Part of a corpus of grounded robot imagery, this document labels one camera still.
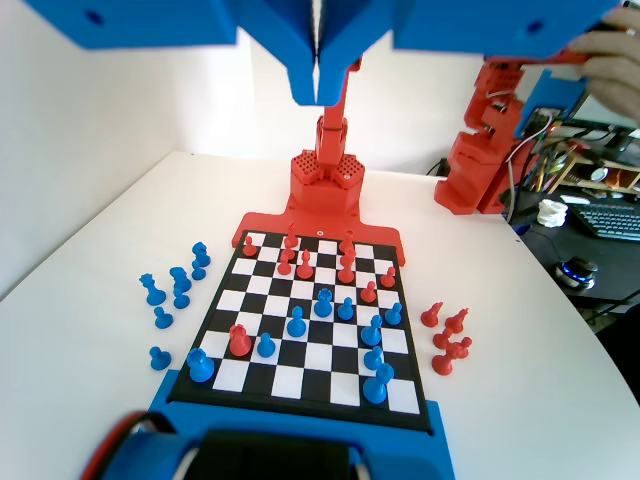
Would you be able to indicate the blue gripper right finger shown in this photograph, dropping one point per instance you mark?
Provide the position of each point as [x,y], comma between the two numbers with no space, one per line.
[332,50]

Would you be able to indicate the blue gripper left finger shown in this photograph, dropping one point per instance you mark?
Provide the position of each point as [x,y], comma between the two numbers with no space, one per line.
[300,50]

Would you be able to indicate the red leader arm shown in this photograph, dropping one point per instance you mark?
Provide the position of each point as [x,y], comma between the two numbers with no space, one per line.
[470,165]

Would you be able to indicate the red robot arm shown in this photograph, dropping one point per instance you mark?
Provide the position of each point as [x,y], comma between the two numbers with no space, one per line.
[325,185]

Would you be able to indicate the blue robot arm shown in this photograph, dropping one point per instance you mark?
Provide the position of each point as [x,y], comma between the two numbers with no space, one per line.
[275,455]

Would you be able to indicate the red chess rook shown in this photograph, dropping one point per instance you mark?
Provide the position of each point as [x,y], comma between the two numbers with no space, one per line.
[239,344]
[346,239]

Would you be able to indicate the red chess bishop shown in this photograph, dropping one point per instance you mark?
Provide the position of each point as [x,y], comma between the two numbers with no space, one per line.
[290,241]
[303,268]

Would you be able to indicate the red chess pawn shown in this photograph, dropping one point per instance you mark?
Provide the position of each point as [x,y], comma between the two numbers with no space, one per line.
[389,278]
[442,341]
[248,248]
[462,348]
[286,256]
[368,294]

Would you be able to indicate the blue chess rook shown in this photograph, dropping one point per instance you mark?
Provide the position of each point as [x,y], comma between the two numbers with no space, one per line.
[200,369]
[324,305]

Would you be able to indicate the blue chess queen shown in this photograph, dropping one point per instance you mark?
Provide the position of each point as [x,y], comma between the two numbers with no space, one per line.
[152,295]

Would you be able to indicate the red chess queen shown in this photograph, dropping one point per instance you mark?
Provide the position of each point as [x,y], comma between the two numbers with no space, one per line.
[443,366]

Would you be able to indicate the person's hand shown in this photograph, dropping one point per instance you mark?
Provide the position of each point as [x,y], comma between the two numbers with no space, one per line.
[617,70]

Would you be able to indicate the wooden desk organiser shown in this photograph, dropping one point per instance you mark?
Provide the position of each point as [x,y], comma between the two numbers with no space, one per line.
[572,172]

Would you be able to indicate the white crumpled object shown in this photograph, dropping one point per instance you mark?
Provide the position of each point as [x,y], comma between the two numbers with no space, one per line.
[552,212]

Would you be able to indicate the black computer monitor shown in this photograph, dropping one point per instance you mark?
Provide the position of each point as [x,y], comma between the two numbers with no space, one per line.
[600,125]

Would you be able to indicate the white round dial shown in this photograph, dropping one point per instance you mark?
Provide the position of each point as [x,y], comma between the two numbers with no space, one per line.
[598,174]

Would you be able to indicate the black white chessboard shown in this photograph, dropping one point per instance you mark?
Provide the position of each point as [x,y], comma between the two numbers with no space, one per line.
[300,360]

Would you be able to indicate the black keyboard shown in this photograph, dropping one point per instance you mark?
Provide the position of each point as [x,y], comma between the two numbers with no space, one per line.
[610,222]

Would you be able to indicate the black blue-lit knob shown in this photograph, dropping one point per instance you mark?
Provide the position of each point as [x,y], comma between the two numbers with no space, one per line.
[577,275]

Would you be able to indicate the black desk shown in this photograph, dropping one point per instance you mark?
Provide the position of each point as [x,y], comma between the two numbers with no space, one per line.
[615,270]

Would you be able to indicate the red arm base plate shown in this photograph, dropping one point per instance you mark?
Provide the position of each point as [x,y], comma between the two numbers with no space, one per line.
[260,222]

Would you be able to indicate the blue plastic bracket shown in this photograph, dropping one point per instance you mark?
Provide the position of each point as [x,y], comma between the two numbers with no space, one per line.
[550,100]

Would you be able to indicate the blue arm base plate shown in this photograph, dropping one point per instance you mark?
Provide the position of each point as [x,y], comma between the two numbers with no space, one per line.
[410,450]

